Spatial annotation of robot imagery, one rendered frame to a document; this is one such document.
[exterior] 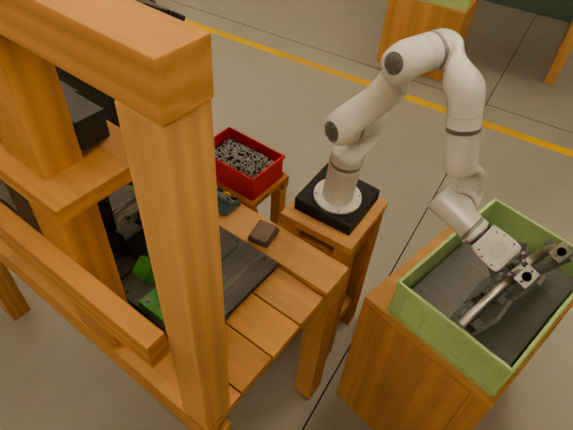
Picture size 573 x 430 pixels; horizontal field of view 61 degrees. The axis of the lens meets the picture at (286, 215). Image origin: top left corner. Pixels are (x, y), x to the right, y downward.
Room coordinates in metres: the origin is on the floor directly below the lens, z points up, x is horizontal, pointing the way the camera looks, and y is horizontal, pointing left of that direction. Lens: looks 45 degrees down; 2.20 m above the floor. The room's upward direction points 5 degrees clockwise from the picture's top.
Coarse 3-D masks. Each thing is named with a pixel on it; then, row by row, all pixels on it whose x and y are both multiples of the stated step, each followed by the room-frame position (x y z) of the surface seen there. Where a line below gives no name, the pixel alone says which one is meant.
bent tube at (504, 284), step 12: (528, 264) 0.87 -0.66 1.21; (516, 276) 0.85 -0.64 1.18; (528, 276) 0.87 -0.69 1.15; (492, 288) 0.91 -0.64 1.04; (504, 288) 0.90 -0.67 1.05; (480, 300) 0.88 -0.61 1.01; (492, 300) 0.88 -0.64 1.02; (468, 312) 0.86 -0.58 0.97; (480, 312) 0.85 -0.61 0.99; (468, 324) 0.83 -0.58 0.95
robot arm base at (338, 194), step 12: (324, 180) 1.47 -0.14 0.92; (336, 180) 1.34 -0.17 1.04; (348, 180) 1.33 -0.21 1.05; (324, 192) 1.38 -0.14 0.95; (336, 192) 1.34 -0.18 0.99; (348, 192) 1.34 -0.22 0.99; (360, 192) 1.42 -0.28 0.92; (324, 204) 1.34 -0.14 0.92; (336, 204) 1.34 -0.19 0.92; (348, 204) 1.35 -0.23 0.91; (360, 204) 1.36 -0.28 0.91
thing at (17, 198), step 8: (16, 192) 1.09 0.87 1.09; (16, 200) 1.11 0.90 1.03; (24, 200) 1.07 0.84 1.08; (16, 208) 1.13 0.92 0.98; (24, 208) 1.09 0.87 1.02; (24, 216) 1.11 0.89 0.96; (32, 216) 1.07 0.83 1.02; (112, 216) 1.11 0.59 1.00; (32, 224) 1.09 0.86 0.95; (112, 224) 1.10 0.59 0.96; (40, 232) 1.07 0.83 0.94; (112, 232) 1.10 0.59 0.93
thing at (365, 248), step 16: (288, 224) 1.33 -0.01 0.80; (304, 240) 1.30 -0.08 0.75; (368, 240) 1.40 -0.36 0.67; (336, 256) 1.21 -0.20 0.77; (352, 256) 1.22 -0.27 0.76; (368, 256) 1.42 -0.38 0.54; (352, 272) 1.42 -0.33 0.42; (352, 288) 1.41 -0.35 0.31; (352, 304) 1.40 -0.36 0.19; (336, 320) 1.21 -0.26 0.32
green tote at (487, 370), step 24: (504, 216) 1.36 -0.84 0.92; (456, 240) 1.22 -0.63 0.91; (528, 240) 1.28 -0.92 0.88; (432, 264) 1.12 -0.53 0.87; (408, 288) 0.94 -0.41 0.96; (408, 312) 0.92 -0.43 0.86; (432, 312) 0.87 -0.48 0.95; (432, 336) 0.85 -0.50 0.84; (456, 336) 0.80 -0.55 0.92; (456, 360) 0.78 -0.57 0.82; (480, 360) 0.74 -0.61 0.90; (480, 384) 0.71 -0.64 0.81
